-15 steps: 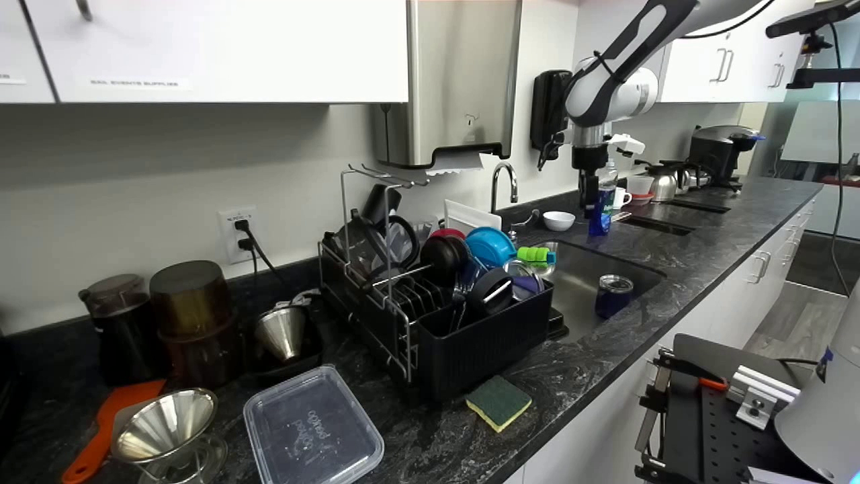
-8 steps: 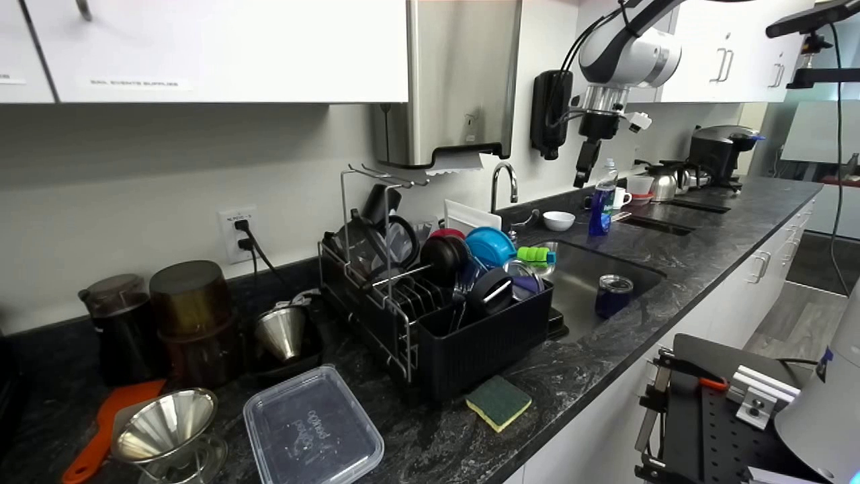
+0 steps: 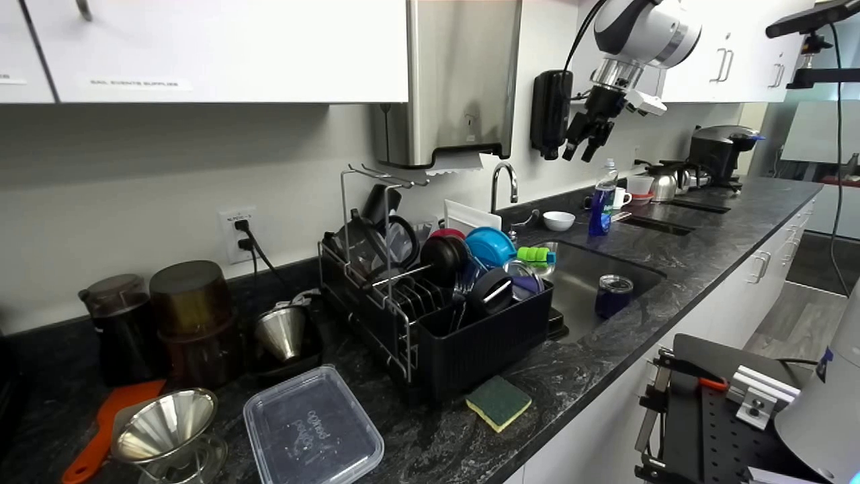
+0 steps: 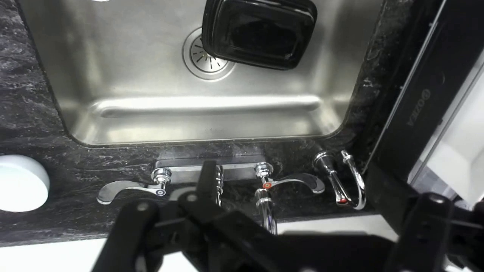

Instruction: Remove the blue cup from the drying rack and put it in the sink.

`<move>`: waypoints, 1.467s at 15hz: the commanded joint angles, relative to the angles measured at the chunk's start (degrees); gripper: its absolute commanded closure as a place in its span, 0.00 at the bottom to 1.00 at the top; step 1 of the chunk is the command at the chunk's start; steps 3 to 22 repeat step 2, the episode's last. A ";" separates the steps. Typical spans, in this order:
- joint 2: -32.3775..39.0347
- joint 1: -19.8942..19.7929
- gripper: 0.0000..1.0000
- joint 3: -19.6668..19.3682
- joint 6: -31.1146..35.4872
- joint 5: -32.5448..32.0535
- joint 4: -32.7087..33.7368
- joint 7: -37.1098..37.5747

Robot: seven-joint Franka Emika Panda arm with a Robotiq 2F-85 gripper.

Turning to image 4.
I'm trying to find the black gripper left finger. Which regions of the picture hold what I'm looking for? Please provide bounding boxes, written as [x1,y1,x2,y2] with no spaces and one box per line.
[90,159,285,272]

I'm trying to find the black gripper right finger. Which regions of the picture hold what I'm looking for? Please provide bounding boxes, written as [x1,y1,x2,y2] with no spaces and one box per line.
[384,191,484,272]

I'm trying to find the white bowl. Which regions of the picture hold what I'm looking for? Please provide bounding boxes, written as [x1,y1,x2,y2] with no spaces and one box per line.
[0,153,53,215]

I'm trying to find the stainless steel sink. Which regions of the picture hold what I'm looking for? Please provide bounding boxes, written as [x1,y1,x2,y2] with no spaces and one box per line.
[15,0,390,149]

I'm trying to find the chrome sink faucet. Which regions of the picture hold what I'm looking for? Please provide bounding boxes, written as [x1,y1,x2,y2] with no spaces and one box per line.
[94,147,330,239]

